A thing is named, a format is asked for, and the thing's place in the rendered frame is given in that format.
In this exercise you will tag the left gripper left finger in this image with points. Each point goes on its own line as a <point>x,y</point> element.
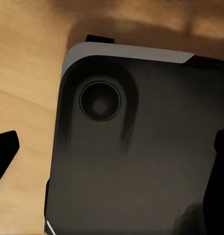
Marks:
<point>9,146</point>

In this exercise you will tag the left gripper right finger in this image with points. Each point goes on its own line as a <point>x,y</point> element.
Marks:
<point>219,143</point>

